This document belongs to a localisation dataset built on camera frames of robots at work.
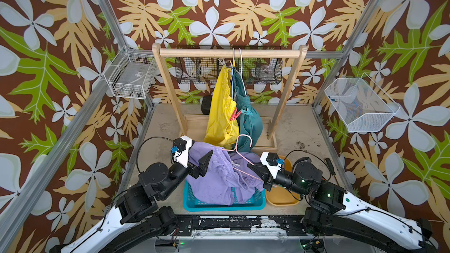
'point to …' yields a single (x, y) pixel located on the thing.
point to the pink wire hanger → (237, 150)
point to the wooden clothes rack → (194, 126)
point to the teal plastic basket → (190, 203)
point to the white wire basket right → (361, 104)
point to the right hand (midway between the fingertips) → (248, 164)
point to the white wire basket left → (131, 75)
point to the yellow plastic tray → (280, 195)
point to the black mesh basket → (205, 69)
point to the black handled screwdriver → (327, 161)
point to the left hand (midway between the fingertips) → (203, 145)
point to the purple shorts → (227, 170)
